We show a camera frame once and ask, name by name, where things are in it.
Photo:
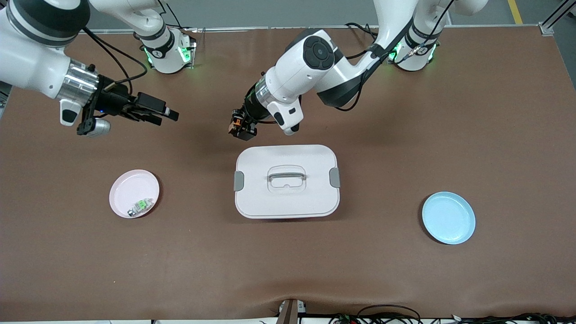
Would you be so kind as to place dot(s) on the blue round plate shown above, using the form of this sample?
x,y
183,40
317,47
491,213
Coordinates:
x,y
450,220

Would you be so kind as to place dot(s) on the green switch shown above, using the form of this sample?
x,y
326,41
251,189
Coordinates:
x,y
140,206

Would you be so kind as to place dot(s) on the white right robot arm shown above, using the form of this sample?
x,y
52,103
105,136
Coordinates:
x,y
27,58

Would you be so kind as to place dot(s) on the metal bracket at table edge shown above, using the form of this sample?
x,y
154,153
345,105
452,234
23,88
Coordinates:
x,y
290,312

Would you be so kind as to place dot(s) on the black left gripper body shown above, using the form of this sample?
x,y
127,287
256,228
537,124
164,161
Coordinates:
x,y
248,112

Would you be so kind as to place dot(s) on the orange black switch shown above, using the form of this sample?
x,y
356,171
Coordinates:
x,y
233,126

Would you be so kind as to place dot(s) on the pink round plate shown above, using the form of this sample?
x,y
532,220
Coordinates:
x,y
130,189

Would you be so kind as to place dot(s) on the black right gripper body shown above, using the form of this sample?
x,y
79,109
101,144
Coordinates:
x,y
116,101

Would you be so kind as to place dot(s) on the brown table mat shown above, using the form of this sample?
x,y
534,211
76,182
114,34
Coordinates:
x,y
405,279

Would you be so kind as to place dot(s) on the aluminium frame profile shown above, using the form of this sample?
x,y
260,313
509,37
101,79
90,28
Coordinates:
x,y
548,28

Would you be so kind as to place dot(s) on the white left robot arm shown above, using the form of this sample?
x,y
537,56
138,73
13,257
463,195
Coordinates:
x,y
306,67

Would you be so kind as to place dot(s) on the silver table edge rail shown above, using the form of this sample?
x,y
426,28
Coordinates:
x,y
225,29

